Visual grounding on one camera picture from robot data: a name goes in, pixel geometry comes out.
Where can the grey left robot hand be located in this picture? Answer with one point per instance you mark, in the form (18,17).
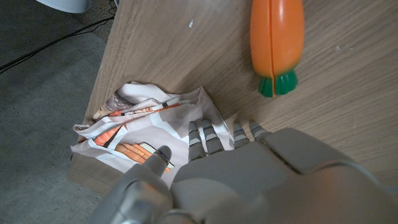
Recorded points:
(248,186)

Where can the beige orange printed cloth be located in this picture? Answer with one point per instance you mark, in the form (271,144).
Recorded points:
(149,124)

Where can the orange toy carrot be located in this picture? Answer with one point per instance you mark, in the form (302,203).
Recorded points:
(276,40)

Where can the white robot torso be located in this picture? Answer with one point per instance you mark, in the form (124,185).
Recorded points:
(65,4)

